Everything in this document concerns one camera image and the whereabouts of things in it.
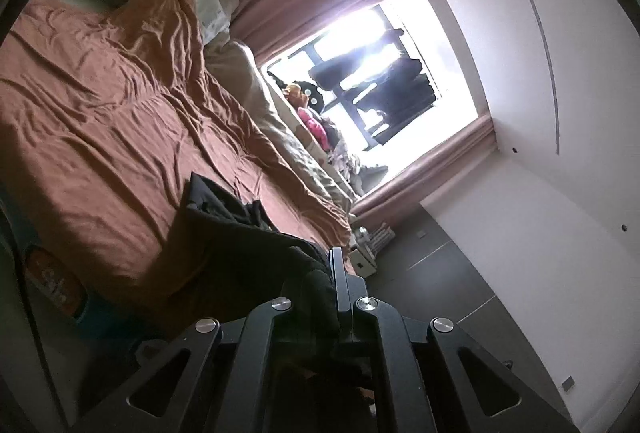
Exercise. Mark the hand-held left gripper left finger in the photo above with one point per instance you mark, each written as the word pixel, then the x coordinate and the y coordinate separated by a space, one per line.
pixel 270 328

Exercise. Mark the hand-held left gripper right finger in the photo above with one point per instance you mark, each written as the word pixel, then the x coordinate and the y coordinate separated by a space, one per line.
pixel 340 285

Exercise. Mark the black jacket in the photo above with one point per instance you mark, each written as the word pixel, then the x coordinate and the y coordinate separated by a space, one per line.
pixel 240 243

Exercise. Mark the white nightstand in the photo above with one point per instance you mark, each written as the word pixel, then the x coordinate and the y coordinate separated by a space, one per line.
pixel 365 260

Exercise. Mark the white items on floor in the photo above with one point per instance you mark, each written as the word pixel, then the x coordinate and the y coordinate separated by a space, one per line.
pixel 377 238

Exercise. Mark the grey white cloth heap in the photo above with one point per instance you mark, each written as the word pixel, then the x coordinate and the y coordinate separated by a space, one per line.
pixel 345 168

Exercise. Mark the pink curtain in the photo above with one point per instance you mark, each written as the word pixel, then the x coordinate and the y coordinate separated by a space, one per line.
pixel 430 158
pixel 325 3

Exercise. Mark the pink plush cushion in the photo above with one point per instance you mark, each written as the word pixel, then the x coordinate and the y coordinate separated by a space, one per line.
pixel 315 125

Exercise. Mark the dark hanging shirt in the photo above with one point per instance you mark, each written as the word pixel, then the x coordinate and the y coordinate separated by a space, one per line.
pixel 395 108

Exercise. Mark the beige quilt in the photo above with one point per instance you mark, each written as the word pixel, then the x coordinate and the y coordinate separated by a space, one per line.
pixel 260 113

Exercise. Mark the black plush toy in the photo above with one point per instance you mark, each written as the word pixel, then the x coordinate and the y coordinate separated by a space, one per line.
pixel 311 93

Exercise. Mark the brown plush toy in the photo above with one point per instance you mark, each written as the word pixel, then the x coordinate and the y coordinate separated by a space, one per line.
pixel 292 94

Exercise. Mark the dark hanging pants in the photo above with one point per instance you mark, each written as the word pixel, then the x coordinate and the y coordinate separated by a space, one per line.
pixel 350 70

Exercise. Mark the printed bed base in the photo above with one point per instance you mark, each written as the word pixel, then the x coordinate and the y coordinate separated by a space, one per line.
pixel 55 283

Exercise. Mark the window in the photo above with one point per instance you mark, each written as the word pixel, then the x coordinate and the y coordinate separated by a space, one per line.
pixel 440 53

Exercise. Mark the brown duvet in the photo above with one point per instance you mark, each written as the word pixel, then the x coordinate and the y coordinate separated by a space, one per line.
pixel 100 113

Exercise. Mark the white pillow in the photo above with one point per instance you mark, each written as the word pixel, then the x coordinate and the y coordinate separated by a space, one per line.
pixel 207 8

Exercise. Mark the wall socket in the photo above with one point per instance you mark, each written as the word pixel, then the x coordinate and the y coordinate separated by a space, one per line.
pixel 568 384

